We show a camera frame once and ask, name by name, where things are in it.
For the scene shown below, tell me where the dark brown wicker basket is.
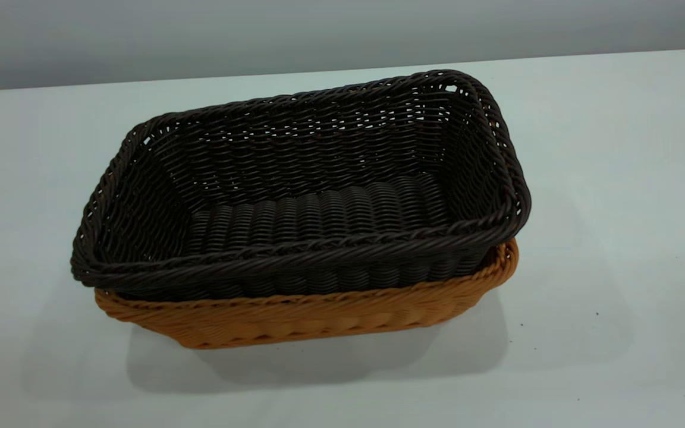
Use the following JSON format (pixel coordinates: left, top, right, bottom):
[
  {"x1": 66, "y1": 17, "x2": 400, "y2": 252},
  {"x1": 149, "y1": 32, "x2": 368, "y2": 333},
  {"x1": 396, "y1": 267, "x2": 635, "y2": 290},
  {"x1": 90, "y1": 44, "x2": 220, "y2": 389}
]
[{"x1": 70, "y1": 70, "x2": 532, "y2": 301}]

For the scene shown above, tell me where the orange-brown wicker basket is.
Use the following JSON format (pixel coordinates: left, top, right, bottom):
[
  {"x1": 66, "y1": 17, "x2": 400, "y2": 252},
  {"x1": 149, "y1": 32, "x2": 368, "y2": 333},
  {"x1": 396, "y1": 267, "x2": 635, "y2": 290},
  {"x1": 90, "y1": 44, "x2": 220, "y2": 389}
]
[{"x1": 94, "y1": 238, "x2": 520, "y2": 350}]

